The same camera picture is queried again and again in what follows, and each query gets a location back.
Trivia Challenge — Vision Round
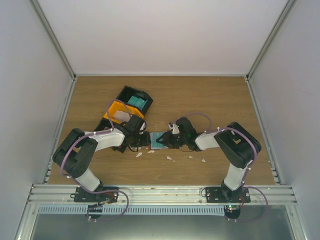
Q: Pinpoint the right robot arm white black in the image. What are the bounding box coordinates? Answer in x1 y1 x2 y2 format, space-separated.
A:
152 117 262 203

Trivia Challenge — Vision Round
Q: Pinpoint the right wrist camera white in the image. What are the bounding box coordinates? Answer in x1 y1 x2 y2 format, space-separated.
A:
168 122 180 135

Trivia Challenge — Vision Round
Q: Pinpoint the grey slotted cable duct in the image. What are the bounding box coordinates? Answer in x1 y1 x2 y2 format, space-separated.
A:
38 204 225 216

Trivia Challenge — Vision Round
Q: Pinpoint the orange bin with white cards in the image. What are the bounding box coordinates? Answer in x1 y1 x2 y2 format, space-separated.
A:
103 100 145 124

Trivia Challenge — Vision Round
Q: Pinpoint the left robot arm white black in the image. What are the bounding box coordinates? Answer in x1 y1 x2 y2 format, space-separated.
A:
52 115 151 202

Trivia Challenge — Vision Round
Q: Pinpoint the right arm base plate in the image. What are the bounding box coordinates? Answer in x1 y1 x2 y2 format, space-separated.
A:
200 186 251 204

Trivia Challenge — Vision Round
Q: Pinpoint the aluminium front rail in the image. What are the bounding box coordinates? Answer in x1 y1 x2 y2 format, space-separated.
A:
27 184 297 206

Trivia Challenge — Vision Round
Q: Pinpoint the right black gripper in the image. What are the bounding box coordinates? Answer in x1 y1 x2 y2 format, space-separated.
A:
156 130 188 149

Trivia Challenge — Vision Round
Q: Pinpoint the black bin with red cards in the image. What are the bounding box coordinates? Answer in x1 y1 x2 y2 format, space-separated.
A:
93 118 127 155

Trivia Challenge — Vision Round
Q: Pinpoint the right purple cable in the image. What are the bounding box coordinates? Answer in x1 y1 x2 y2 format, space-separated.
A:
174 113 258 186

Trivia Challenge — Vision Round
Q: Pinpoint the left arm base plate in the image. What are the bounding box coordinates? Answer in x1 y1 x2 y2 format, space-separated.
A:
70 186 119 204

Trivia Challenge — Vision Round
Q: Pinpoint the black bin with teal cards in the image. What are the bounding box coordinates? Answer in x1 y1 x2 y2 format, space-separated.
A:
116 85 153 116

